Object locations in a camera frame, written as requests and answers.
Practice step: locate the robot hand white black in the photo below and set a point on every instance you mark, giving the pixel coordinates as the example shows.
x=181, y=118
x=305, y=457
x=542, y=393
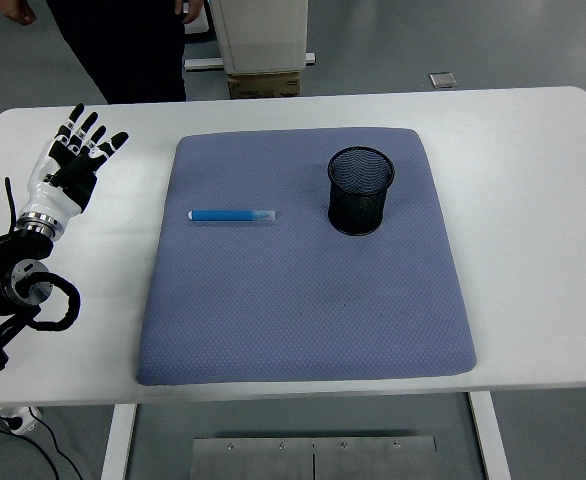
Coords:
x=48, y=197

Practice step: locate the blue marker pen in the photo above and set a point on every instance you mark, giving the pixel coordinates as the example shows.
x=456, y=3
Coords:
x=223, y=215

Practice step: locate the person's hand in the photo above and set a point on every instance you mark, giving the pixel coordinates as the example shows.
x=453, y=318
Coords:
x=190, y=12
x=23, y=15

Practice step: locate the black mesh pen holder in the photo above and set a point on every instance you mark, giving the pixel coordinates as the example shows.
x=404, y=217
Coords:
x=358, y=210

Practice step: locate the person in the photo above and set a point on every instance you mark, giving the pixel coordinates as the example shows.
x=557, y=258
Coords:
x=123, y=50

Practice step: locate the white base bar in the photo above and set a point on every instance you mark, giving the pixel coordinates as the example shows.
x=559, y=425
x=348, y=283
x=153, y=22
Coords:
x=200, y=64

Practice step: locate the white power strip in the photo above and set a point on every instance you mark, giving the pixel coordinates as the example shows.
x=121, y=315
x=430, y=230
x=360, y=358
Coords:
x=18, y=420

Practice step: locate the white appliance with dark slot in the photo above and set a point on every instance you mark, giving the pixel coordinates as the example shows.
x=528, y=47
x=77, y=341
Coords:
x=198, y=28

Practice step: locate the brown cardboard box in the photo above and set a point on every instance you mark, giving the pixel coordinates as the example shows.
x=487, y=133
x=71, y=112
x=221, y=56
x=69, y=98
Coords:
x=263, y=85

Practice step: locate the white table leg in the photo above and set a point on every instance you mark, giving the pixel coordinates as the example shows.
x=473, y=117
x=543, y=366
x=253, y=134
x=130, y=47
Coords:
x=118, y=440
x=488, y=440

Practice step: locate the white cabinet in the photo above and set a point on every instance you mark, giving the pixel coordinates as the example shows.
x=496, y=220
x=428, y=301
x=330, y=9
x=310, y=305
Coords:
x=263, y=35

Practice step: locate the blue-grey textured mat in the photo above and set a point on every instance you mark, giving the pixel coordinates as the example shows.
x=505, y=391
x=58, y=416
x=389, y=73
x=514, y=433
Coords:
x=298, y=300

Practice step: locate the grey metal plate with screws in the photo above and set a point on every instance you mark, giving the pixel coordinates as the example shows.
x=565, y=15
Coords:
x=273, y=460

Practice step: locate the grey metal floor plate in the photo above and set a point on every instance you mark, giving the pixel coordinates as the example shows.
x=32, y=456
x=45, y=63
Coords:
x=443, y=80

